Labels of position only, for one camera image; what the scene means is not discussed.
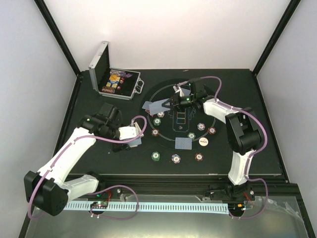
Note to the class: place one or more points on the yellow big blind button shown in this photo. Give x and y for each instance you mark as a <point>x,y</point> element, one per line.
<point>114,78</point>

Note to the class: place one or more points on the round black poker mat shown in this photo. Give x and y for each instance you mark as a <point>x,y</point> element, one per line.
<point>176,124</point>

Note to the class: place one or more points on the black aluminium rail base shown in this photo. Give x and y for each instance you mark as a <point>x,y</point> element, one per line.
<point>215,187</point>

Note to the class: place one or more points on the purple chip roll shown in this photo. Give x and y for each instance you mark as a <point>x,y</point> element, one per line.
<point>119,73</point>

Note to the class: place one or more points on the blue white chip stack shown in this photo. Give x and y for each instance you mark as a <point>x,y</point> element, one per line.
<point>175,159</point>

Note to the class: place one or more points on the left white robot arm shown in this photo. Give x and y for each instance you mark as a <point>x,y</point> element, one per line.
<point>47,188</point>

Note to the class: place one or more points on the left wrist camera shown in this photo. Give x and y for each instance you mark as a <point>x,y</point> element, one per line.
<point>110,112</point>

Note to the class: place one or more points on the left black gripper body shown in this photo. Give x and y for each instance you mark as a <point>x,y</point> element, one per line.
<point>117,147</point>

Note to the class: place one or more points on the brown poker chip stack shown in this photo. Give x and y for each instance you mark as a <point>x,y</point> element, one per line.
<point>199,157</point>

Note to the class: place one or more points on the dealt card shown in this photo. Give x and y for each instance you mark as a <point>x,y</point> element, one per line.
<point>183,143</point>
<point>185,91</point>
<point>146,105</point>

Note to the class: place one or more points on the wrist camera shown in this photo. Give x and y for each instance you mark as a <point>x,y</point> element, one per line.
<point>197,87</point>
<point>110,112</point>

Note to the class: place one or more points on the white dealer button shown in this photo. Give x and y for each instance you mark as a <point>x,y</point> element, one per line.
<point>203,141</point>

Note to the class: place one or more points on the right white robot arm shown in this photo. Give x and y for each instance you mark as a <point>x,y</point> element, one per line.
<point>246,135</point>

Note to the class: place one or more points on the blue backed card deck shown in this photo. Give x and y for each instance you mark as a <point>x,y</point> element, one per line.
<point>135,143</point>

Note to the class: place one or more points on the white slotted cable duct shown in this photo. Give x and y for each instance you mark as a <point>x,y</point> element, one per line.
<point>215,208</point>

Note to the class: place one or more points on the open aluminium poker case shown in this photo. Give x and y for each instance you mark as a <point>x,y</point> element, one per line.
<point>113,82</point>

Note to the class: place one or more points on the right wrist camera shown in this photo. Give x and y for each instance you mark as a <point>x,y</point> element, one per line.
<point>197,87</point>

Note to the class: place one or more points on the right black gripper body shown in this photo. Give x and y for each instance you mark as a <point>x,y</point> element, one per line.
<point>184,103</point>

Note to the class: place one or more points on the green poker chip stack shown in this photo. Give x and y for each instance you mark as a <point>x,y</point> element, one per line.
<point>155,156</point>

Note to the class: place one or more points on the orange black chip roll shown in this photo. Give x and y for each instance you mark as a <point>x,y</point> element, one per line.
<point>109,90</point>

